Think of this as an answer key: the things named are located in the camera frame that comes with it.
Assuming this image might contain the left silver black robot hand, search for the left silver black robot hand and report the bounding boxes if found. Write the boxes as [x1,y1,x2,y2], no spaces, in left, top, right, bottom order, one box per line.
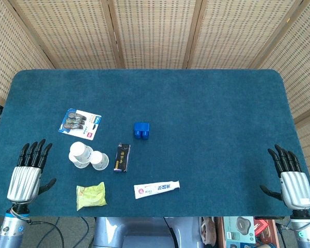
[7,138,57,204]

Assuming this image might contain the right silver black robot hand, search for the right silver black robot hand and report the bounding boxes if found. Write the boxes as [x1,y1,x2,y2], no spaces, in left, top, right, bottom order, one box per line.
[259,144,310,210]

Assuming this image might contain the white paper cup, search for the white paper cup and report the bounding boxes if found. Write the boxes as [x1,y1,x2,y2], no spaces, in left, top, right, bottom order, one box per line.
[68,152,91,169]
[69,141,94,161]
[89,150,110,171]

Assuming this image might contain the red product box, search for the red product box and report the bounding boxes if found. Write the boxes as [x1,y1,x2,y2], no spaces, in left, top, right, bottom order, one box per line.
[254,218,269,236]

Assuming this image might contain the yellow-green snack packet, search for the yellow-green snack packet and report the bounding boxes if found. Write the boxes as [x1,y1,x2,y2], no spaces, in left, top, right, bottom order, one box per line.
[76,181,107,211]

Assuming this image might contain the teal product box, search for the teal product box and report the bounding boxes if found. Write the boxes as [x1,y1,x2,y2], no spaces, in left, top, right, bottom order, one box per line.
[223,216,256,245]

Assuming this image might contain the battery blister card pack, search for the battery blister card pack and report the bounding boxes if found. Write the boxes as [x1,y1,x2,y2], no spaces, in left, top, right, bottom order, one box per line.
[58,108,102,141]

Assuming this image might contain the brown crumpled bag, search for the brown crumpled bag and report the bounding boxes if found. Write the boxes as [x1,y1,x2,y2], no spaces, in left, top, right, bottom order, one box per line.
[200,216,218,245]

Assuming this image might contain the small black carton box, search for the small black carton box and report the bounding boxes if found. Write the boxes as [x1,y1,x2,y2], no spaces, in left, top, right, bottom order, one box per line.
[113,143,131,173]

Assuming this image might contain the blue felt table mat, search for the blue felt table mat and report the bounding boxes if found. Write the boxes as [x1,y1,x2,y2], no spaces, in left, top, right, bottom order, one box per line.
[0,69,310,218]

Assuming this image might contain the blue plastic block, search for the blue plastic block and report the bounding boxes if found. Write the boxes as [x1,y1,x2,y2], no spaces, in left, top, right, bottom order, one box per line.
[133,122,150,141]

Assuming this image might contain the grey-blue robot torso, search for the grey-blue robot torso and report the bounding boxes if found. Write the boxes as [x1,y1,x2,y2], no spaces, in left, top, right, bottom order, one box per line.
[92,216,205,248]

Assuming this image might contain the white toothpaste tube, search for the white toothpaste tube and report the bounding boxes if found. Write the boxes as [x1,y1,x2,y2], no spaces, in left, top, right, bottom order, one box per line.
[133,180,181,199]

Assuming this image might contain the woven bamboo folding screen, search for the woven bamboo folding screen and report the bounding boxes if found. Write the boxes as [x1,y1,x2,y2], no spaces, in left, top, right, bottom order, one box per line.
[0,0,310,181]

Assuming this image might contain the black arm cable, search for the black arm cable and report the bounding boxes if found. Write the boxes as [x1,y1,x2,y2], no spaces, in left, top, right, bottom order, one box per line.
[27,219,65,248]

